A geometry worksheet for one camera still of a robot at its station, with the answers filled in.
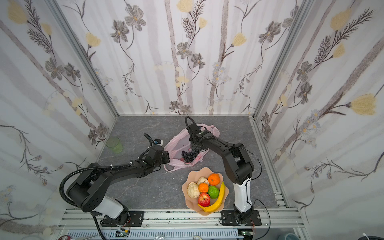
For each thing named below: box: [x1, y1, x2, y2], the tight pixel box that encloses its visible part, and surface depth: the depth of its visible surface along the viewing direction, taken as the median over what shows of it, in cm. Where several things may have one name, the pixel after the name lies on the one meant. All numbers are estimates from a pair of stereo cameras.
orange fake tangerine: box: [208, 173, 221, 186], surface depth 82 cm
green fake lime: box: [207, 185, 220, 199], surface depth 78 cm
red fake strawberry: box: [198, 192, 211, 207], surface depth 76 cm
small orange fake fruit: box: [198, 182, 209, 193], surface depth 77 cm
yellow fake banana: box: [198, 181, 225, 213], surface depth 74 cm
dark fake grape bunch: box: [181, 150, 199, 163], surface depth 95 cm
